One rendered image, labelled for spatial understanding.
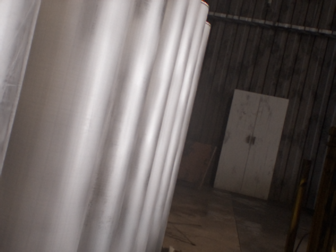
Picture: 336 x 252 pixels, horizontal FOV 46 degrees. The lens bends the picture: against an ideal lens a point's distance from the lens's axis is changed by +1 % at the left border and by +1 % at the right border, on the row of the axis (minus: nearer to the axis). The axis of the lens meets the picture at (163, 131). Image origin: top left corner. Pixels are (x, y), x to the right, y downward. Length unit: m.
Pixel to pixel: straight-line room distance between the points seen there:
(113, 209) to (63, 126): 0.35
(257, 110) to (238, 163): 1.06
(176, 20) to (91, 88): 0.68
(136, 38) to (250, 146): 6.61
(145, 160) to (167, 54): 0.35
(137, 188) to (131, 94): 0.42
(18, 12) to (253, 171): 7.15
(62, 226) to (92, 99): 0.22
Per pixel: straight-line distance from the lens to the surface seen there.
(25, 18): 0.43
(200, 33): 1.91
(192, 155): 6.23
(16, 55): 0.42
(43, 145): 0.66
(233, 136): 7.45
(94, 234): 0.95
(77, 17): 0.68
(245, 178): 7.47
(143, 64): 0.95
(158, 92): 1.25
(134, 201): 1.26
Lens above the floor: 0.68
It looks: 1 degrees up
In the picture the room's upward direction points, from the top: 13 degrees clockwise
